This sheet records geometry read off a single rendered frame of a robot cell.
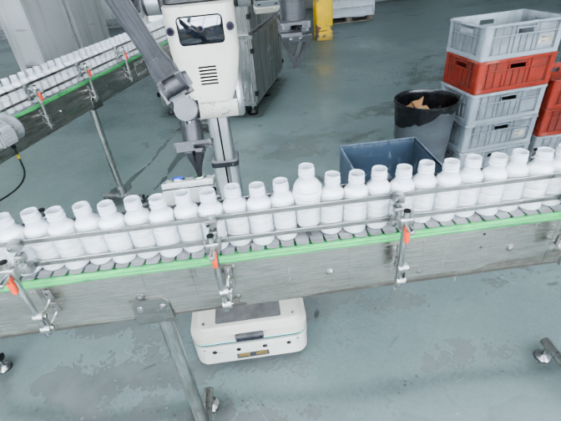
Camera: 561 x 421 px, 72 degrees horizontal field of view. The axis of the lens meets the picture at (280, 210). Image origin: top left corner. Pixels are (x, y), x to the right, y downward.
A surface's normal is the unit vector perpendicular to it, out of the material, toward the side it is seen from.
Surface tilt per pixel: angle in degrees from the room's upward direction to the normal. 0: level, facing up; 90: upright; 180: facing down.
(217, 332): 31
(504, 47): 90
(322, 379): 0
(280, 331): 90
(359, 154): 90
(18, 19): 90
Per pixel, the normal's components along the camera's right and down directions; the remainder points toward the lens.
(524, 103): 0.22, 0.53
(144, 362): -0.07, -0.82
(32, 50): -0.22, 0.56
